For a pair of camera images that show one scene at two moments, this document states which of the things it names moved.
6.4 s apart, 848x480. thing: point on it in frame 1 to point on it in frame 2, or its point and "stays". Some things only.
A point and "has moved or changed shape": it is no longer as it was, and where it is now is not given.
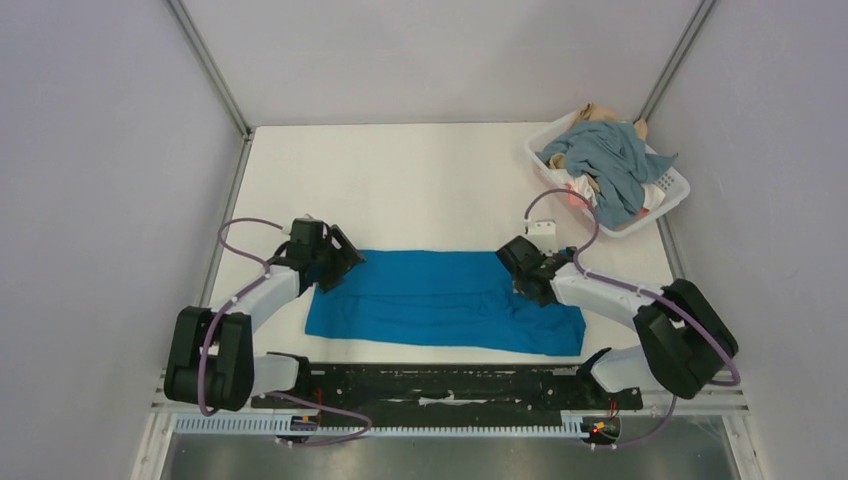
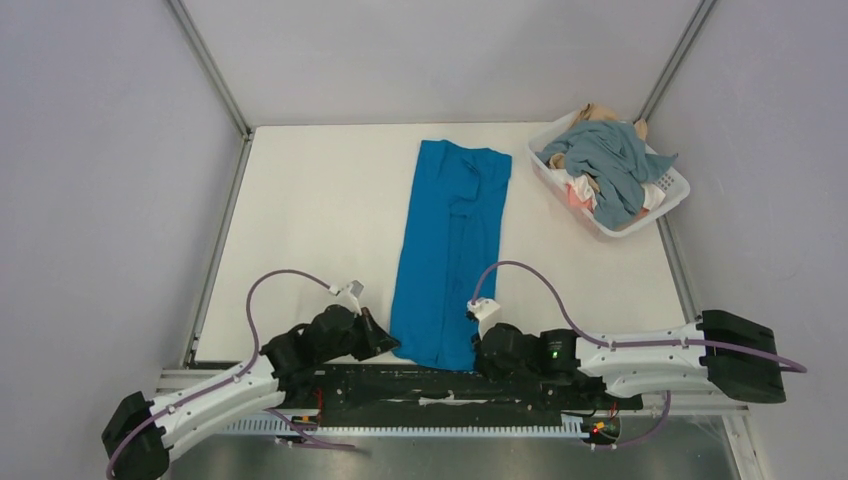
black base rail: (450, 391) stays
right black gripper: (523, 266) to (486, 351)
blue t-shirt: (443, 299) has moved or changed shape
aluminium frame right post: (674, 61) stays
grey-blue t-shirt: (616, 162) stays
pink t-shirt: (578, 201) stays
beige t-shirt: (595, 112) stays
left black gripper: (345, 258) to (376, 340)
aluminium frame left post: (244, 128) stays
